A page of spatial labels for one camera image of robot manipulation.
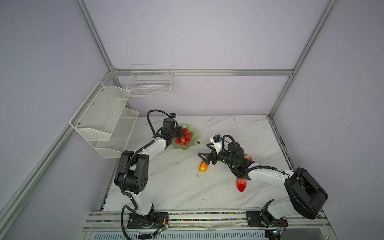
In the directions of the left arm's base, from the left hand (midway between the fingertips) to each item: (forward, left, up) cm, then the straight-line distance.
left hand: (179, 128), depth 95 cm
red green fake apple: (-15, -44, -9) cm, 48 cm away
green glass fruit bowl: (0, -9, -12) cm, 15 cm away
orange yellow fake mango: (-22, -15, -10) cm, 29 cm away
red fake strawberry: (-32, -36, -10) cm, 49 cm away
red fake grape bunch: (-4, -4, -7) cm, 9 cm away
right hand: (-18, -14, +4) cm, 24 cm away
